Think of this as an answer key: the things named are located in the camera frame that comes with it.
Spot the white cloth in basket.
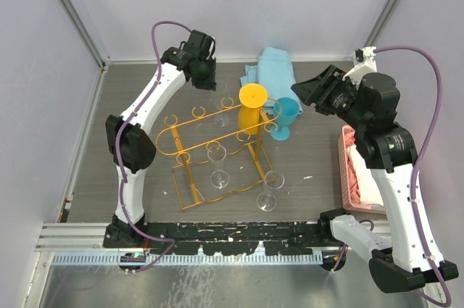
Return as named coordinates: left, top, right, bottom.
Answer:
left=347, top=144, right=384, bottom=206

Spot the clear flute glass front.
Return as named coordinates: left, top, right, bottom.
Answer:
left=257, top=170, right=285, bottom=212

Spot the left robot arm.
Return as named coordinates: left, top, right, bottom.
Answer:
left=104, top=30, right=216, bottom=248

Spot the blue plastic wine glass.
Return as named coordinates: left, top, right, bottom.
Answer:
left=270, top=97, right=299, bottom=141

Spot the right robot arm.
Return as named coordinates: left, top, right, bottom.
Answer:
left=291, top=64, right=459, bottom=294

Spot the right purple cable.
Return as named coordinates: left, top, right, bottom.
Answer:
left=331, top=45, right=452, bottom=307

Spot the slotted cable duct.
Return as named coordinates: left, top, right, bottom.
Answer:
left=51, top=249, right=323, bottom=267

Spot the clear flute glass middle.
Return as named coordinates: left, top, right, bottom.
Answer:
left=207, top=143, right=229, bottom=190

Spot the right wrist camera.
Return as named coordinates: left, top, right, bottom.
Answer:
left=343, top=46, right=377, bottom=88

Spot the pink plastic basket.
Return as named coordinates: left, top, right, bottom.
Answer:
left=338, top=125, right=385, bottom=215

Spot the clear flute glass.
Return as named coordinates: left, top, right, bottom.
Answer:
left=212, top=82, right=230, bottom=127
left=257, top=170, right=285, bottom=212
left=207, top=143, right=229, bottom=190

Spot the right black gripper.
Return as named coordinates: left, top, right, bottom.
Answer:
left=291, top=63, right=369, bottom=130

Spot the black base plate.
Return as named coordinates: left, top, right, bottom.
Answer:
left=103, top=221, right=341, bottom=256

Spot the gold wire glass rack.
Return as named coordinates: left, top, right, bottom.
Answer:
left=155, top=99, right=282, bottom=212

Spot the orange plastic wine glass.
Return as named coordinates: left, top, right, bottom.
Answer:
left=238, top=83, right=268, bottom=136

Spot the light blue folded cloth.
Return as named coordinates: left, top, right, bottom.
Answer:
left=240, top=47, right=303, bottom=115

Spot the clear flute glass back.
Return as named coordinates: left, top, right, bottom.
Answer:
left=212, top=82, right=230, bottom=127

